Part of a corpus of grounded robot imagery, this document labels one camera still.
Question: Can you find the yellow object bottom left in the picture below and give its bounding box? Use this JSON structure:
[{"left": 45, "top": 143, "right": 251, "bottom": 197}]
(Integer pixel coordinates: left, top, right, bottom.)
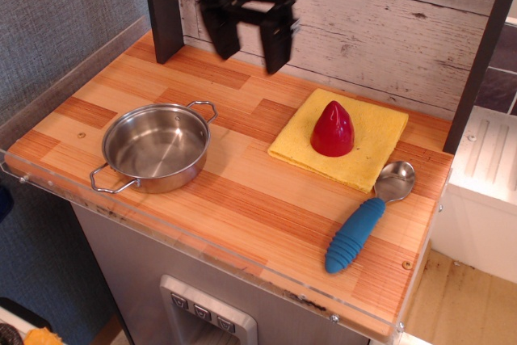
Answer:
[{"left": 23, "top": 328, "right": 65, "bottom": 345}]

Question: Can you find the dark right support post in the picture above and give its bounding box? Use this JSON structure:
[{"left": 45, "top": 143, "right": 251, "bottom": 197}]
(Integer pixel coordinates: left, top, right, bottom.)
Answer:
[{"left": 443, "top": 0, "right": 513, "bottom": 154}]

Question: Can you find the white ribbed toy sink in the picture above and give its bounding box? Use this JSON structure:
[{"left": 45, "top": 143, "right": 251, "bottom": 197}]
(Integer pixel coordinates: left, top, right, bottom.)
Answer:
[{"left": 431, "top": 107, "right": 516, "bottom": 282}]

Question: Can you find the clear acrylic edge guard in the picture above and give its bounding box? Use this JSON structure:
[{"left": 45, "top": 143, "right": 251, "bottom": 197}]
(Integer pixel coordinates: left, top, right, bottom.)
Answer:
[{"left": 5, "top": 142, "right": 452, "bottom": 344}]

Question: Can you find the blue-handled metal spoon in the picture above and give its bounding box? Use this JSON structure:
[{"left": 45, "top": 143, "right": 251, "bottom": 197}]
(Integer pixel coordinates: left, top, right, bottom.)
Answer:
[{"left": 324, "top": 161, "right": 415, "bottom": 274}]

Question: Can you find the red toy pepper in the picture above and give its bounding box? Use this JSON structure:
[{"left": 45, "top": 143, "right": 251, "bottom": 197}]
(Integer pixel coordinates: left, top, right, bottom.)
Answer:
[{"left": 310, "top": 100, "right": 355, "bottom": 158}]

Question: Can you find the silver toy fridge dispenser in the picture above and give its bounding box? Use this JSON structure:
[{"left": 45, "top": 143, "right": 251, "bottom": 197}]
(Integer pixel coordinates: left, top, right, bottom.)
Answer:
[{"left": 160, "top": 275, "right": 259, "bottom": 344}]

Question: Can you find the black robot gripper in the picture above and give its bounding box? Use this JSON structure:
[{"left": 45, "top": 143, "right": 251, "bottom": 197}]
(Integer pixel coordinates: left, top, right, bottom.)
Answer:
[{"left": 199, "top": 0, "right": 300, "bottom": 74}]

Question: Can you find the yellow folded cloth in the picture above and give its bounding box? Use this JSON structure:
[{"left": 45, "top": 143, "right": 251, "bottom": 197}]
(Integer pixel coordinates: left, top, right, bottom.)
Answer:
[{"left": 267, "top": 89, "right": 409, "bottom": 193}]

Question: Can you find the stainless steel pot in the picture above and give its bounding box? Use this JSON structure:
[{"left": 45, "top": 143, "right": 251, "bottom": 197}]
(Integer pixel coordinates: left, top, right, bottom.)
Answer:
[{"left": 90, "top": 101, "right": 218, "bottom": 195}]

